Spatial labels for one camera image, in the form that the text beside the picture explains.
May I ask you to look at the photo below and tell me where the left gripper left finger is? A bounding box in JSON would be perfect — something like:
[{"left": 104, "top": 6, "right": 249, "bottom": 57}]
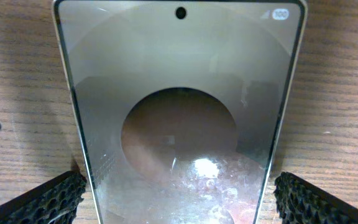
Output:
[{"left": 0, "top": 170, "right": 86, "bottom": 224}]

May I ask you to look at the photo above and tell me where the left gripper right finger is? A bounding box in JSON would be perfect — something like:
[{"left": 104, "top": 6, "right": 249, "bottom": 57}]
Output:
[{"left": 273, "top": 172, "right": 358, "bottom": 224}]

